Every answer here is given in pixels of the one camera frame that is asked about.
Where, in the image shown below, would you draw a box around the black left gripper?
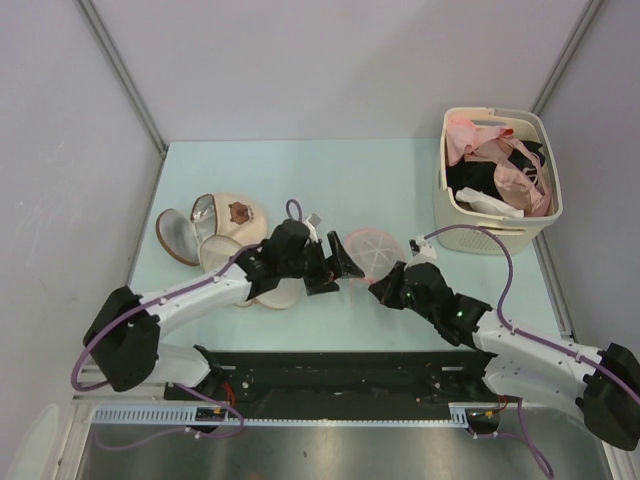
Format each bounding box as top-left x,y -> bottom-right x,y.
279,231 -> 363,295

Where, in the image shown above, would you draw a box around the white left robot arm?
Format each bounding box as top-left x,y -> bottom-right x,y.
71,219 -> 364,400

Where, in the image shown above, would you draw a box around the white bra in basket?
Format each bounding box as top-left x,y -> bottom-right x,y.
455,187 -> 524,219

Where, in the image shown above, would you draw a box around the silver brown-rimmed bra cup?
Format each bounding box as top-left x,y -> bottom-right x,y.
155,209 -> 199,266

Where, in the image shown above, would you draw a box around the cream plastic laundry basket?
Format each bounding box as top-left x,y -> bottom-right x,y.
433,107 -> 563,255

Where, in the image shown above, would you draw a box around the black garment in basket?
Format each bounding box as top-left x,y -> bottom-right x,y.
446,149 -> 538,200

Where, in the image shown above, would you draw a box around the pink bras in basket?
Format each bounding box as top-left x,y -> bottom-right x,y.
445,118 -> 552,219

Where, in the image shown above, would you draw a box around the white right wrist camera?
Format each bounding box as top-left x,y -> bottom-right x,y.
406,237 -> 437,268

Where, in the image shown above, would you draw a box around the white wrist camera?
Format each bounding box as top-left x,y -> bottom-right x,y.
303,213 -> 321,243
406,237 -> 437,268

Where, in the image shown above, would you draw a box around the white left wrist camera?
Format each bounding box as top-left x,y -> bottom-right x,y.
303,213 -> 321,243

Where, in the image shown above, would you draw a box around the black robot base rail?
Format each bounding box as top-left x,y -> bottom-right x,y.
163,350 -> 508,415

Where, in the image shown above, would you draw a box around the white slotted cable duct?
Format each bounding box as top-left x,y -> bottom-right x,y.
92,404 -> 508,427

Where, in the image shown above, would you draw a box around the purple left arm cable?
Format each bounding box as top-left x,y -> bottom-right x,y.
71,198 -> 306,451

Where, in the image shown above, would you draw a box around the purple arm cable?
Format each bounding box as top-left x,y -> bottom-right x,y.
71,198 -> 306,451
422,225 -> 640,476

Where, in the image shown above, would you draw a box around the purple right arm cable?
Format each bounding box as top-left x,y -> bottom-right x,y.
422,225 -> 640,476

